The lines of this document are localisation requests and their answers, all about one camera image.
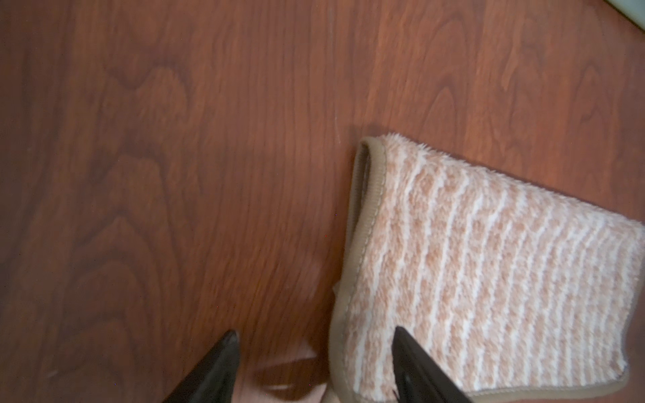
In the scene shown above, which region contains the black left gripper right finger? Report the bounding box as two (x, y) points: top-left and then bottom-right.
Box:
(391, 326), (472, 403)

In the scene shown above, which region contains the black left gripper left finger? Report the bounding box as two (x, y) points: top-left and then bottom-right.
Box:
(163, 330), (240, 403)

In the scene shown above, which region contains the mint green perforated plastic basket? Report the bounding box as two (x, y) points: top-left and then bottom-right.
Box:
(606, 0), (645, 30)

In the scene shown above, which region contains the pink striped square dishcloth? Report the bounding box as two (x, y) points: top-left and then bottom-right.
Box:
(324, 134), (644, 402)

